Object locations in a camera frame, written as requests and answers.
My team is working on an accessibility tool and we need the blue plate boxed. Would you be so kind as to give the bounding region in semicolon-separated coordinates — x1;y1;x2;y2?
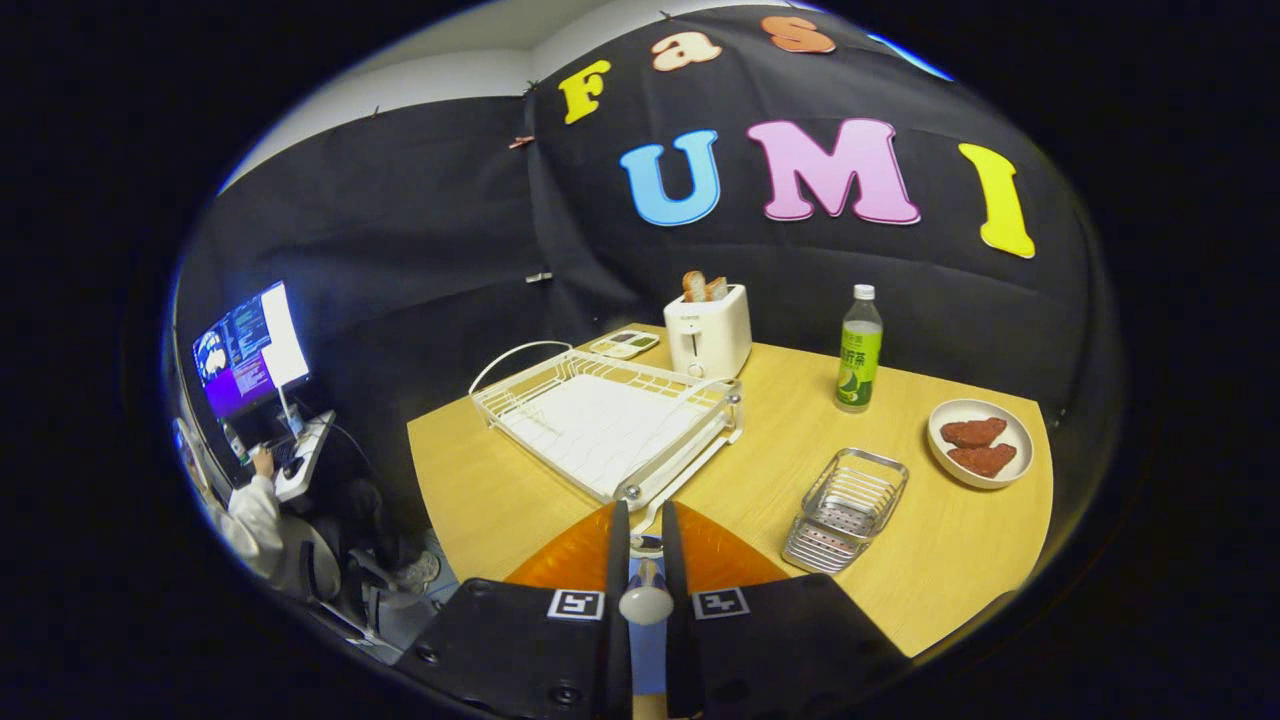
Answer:
629;548;669;697

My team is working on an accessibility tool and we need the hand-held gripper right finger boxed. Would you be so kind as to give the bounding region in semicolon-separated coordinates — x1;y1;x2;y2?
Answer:
660;500;913;720

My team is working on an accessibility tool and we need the white toaster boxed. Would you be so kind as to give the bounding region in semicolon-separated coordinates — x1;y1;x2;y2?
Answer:
663;283;753;381

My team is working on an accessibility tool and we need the divided white snack tray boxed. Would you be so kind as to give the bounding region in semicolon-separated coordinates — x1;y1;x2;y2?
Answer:
586;329;662;361

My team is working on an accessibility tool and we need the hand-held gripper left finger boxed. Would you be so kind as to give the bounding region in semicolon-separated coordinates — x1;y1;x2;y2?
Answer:
395;500;633;720

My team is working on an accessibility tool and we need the white round dish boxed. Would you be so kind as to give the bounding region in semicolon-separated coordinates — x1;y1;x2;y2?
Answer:
927;398;1035;491

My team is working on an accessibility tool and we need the computer monitor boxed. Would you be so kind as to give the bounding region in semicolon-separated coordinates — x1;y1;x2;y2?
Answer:
190;280;312;421

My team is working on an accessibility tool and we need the black backdrop cloth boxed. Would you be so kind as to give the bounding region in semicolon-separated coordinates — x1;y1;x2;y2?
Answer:
170;5;1111;561

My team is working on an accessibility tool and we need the grey office chair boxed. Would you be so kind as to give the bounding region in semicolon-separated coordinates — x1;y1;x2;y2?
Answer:
300;540;401;641

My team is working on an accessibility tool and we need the white wire dish rack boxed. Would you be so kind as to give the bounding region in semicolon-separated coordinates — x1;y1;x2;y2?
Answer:
468;340;746;513

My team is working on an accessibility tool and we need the metal wire basket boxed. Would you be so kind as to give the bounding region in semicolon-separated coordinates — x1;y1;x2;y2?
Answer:
781;447;911;576

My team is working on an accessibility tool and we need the red meat piece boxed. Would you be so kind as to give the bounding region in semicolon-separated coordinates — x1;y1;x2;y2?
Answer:
946;443;1018;479
939;416;1009;449

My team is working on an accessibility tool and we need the green label drink bottle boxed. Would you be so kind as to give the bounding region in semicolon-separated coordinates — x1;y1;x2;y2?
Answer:
834;284;885;414

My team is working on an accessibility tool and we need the white computer desk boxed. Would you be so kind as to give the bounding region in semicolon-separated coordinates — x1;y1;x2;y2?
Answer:
272;408;338;503

